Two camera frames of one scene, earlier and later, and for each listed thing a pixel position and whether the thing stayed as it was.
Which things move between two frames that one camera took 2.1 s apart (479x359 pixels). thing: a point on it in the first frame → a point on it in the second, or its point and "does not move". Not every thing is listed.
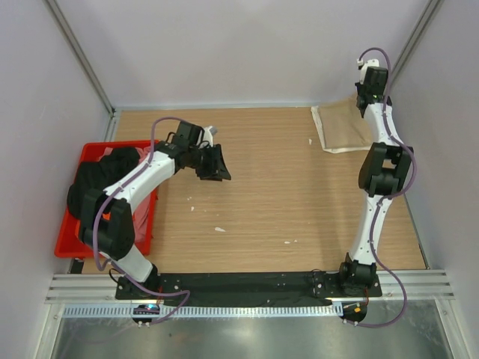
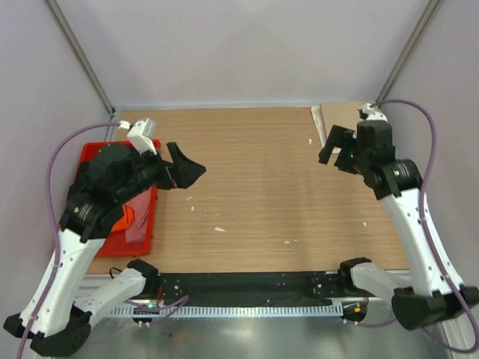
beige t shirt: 343,125 does not move
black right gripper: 359,86 → 340,138
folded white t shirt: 316,116 does not move
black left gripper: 217,172 → 188,171
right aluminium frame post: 415,39 does not move
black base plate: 243,288 does not move
